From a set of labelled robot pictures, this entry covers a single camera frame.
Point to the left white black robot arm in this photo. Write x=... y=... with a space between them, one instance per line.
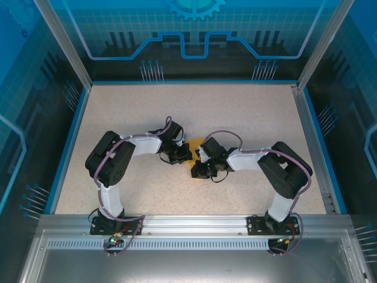
x=112 y=162

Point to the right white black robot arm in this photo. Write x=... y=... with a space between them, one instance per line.
x=285 y=171

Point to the sheet metal panel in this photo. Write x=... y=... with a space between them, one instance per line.
x=188 y=265

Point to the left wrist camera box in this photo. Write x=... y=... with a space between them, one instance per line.
x=182 y=140

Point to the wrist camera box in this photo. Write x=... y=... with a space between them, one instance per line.
x=182 y=140
x=202 y=153

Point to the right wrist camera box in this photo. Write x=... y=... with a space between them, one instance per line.
x=202 y=153

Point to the aluminium mounting rail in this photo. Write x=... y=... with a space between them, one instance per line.
x=194 y=222

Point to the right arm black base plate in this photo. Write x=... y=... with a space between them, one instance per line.
x=256 y=225

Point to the aluminium side rail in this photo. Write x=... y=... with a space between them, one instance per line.
x=311 y=138

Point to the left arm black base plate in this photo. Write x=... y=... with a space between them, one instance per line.
x=101 y=228

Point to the left aluminium frame post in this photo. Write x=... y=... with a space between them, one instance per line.
x=64 y=44

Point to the aluminium frame post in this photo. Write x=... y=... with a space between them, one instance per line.
x=324 y=44
x=64 y=44

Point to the right aluminium frame post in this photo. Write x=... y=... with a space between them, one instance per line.
x=324 y=44

